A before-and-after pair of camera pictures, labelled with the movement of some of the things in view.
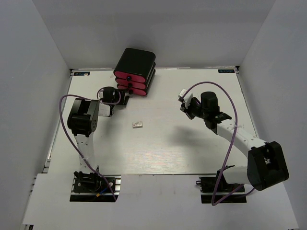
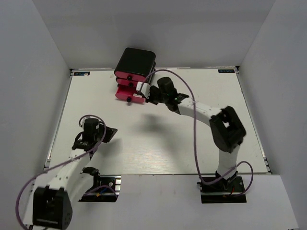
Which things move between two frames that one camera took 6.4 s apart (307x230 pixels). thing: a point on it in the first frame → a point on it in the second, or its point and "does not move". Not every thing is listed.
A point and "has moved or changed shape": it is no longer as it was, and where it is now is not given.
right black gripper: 187,109 → 150,99
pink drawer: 131,84 does not move
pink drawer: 130,76 does not move
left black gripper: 123,99 → 110,133
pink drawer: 137,91 has moved or changed shape
